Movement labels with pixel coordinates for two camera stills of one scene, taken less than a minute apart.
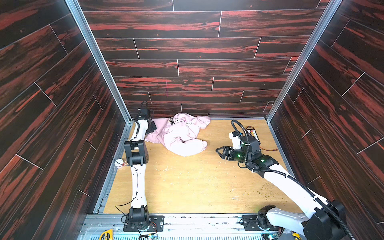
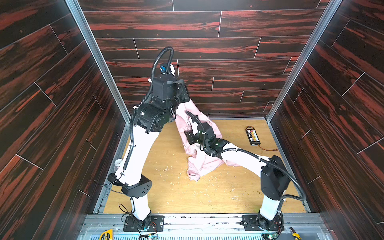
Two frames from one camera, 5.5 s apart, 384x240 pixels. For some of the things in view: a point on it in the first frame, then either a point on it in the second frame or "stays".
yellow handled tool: [295, 235] stays
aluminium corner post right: [329, 13] stays
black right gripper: [229, 153] to [191, 138]
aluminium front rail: [206, 227] stays
